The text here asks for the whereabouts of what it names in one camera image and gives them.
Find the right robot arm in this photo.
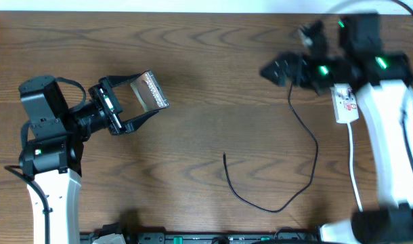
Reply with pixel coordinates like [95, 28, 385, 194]
[260, 13, 413, 243]

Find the white power strip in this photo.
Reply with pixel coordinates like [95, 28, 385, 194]
[331, 84, 359, 124]

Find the black mounting rail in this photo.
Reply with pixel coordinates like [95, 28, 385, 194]
[80, 222, 320, 244]

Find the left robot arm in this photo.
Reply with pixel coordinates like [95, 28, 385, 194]
[18, 75, 144, 243]

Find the black charger cable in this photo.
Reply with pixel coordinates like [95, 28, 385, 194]
[222, 83, 320, 214]

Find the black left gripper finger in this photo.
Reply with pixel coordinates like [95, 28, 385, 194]
[99, 73, 141, 87]
[122, 110, 158, 133]

